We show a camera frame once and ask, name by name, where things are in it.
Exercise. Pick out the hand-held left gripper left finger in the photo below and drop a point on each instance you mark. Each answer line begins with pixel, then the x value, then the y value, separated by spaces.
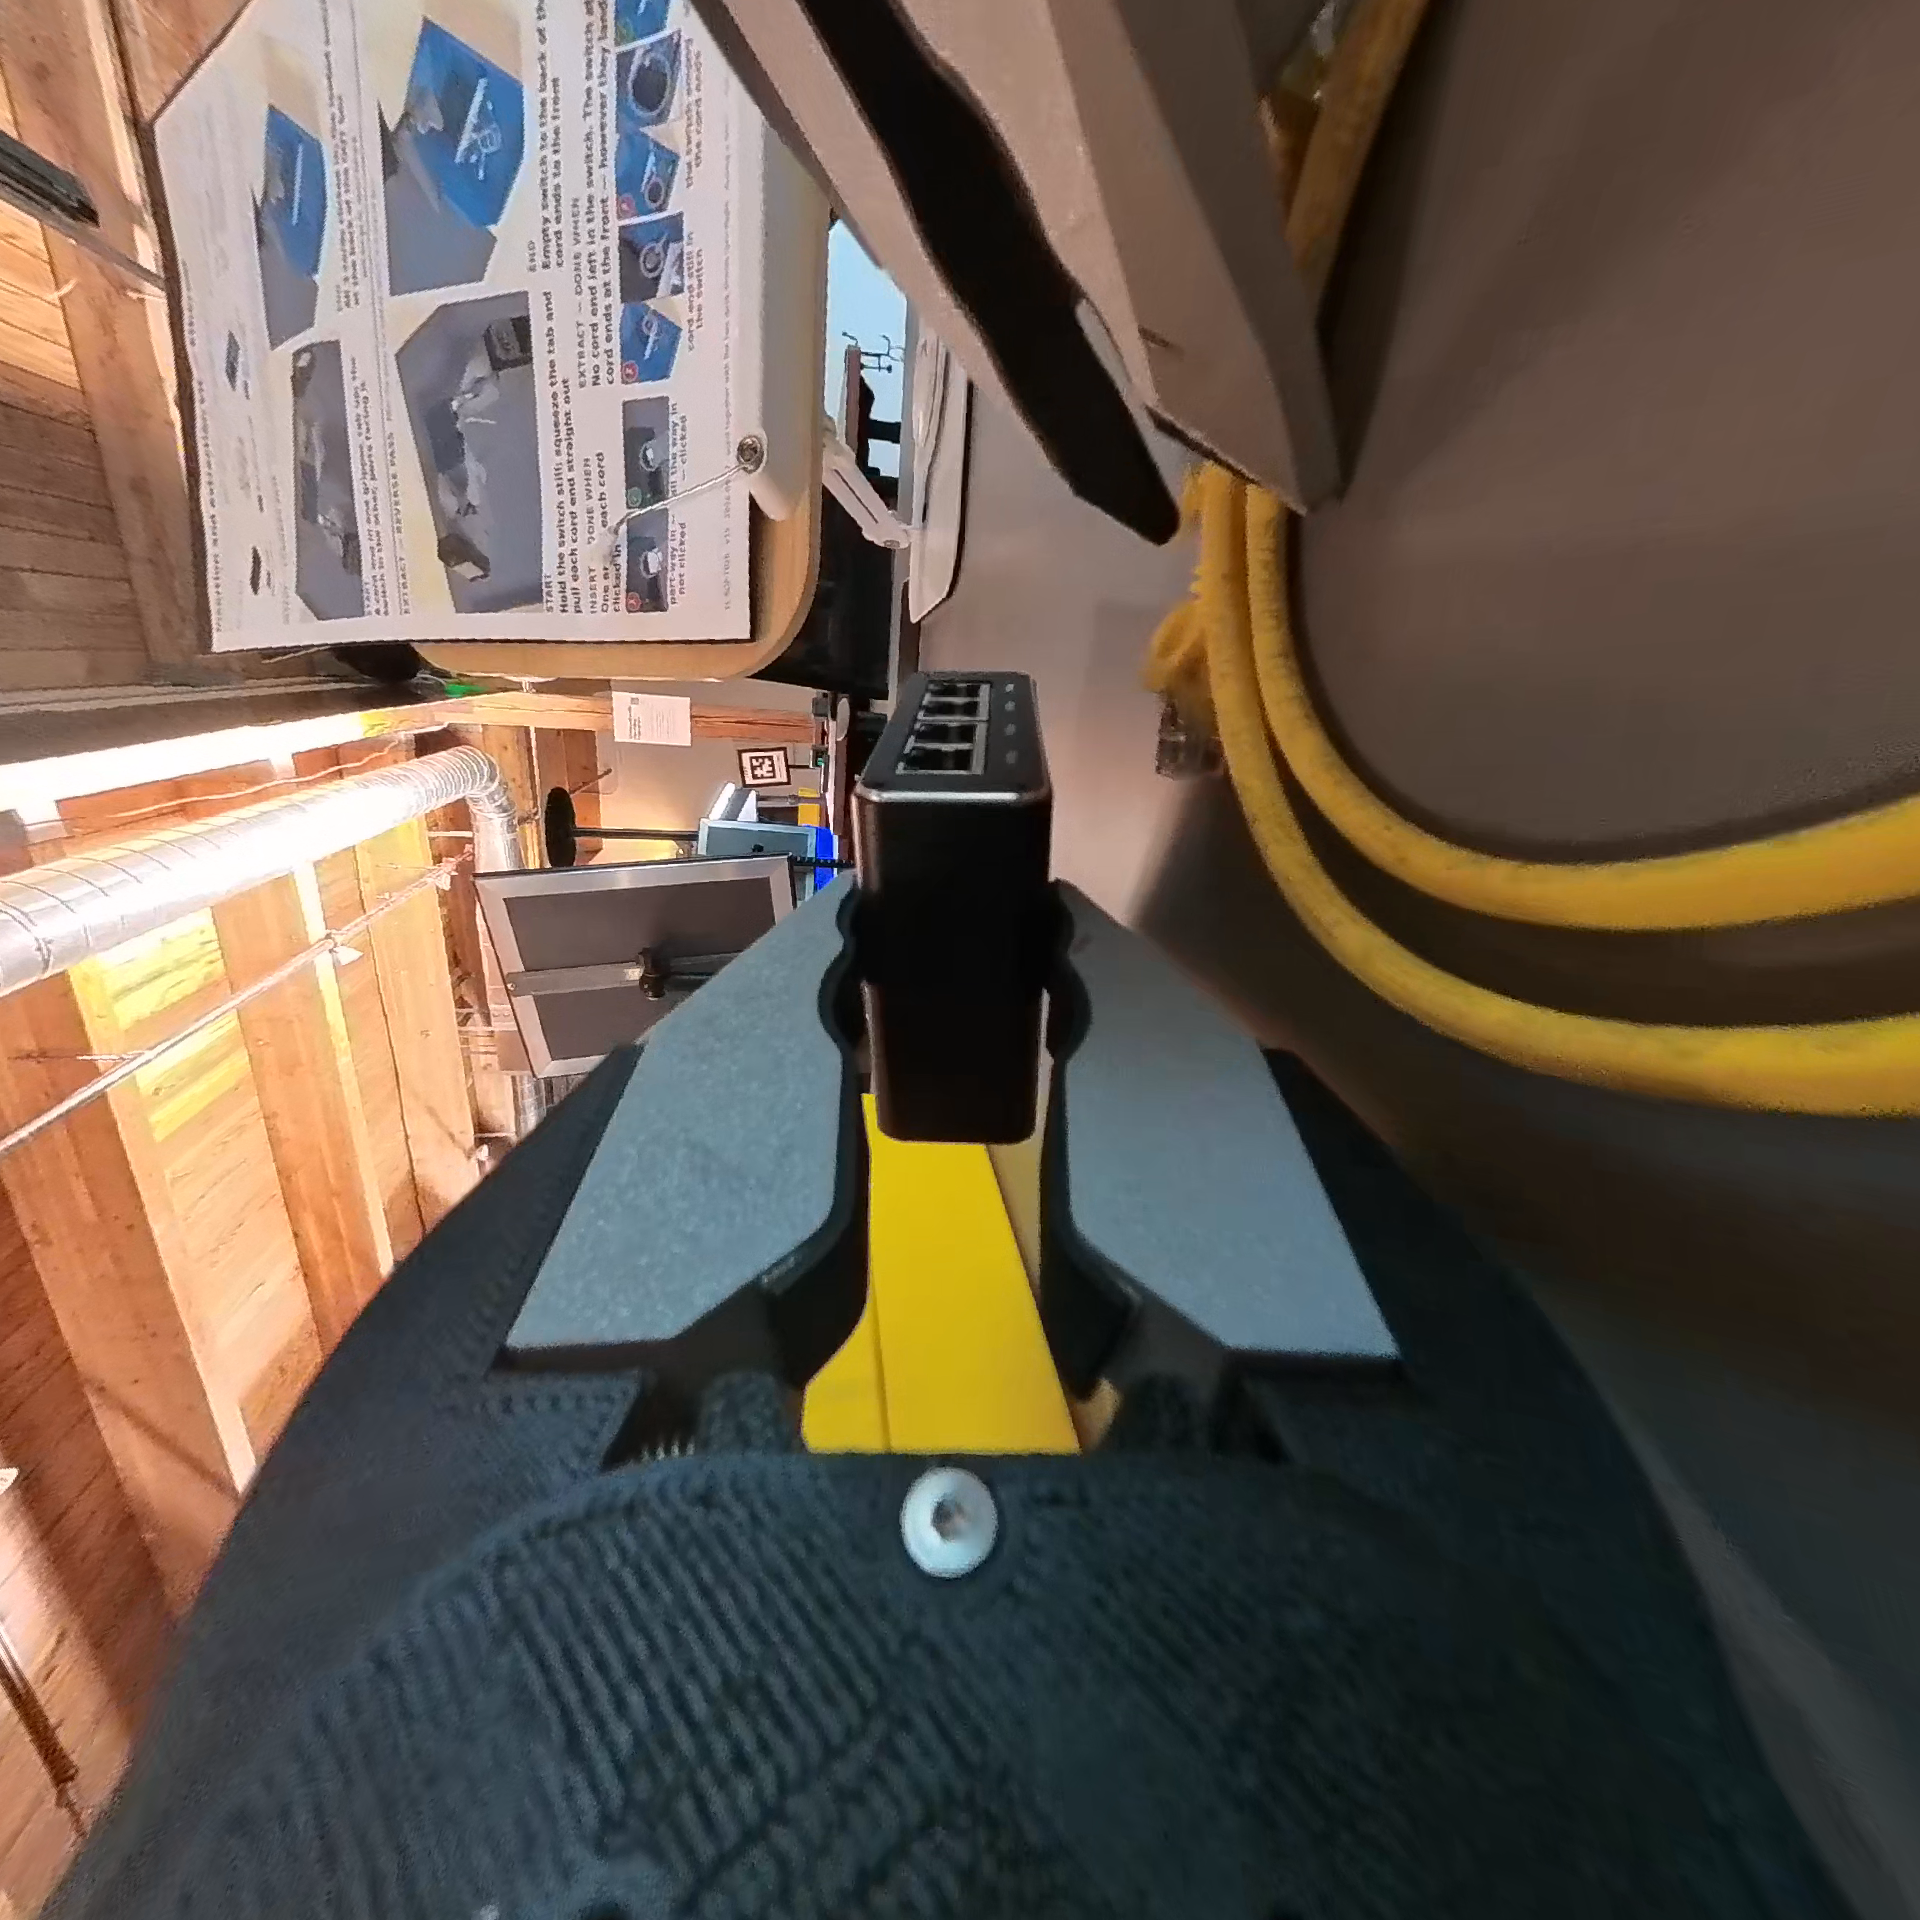
pixel 688 1187

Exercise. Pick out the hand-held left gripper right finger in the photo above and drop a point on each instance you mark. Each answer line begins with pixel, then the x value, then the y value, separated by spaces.
pixel 1209 1187

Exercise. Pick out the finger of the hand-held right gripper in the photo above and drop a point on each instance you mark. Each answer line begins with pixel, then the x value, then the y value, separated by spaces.
pixel 1082 176

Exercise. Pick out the yellow plastic bin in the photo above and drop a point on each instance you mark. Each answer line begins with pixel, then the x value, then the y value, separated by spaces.
pixel 947 1309

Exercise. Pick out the black network switch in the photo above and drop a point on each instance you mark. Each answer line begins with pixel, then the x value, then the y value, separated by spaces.
pixel 955 930

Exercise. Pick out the grey monitor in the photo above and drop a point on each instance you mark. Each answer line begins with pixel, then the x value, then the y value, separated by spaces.
pixel 607 930

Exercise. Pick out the beige board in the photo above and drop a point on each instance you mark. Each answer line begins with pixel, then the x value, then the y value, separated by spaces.
pixel 789 301

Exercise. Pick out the white board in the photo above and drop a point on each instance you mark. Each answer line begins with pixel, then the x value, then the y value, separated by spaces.
pixel 943 484

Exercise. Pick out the black white fiducial tag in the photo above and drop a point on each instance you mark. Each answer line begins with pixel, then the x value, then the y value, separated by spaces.
pixel 766 766

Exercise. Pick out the small white paper sign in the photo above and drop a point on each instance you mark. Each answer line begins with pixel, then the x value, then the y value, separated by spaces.
pixel 650 714

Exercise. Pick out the printed instruction poster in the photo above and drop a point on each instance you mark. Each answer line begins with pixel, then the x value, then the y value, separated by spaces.
pixel 448 372

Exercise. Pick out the long strip light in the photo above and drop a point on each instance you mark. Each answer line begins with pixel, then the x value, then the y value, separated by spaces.
pixel 148 756

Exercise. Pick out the silver ventilation duct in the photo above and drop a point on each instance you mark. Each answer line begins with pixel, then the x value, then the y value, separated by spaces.
pixel 226 862

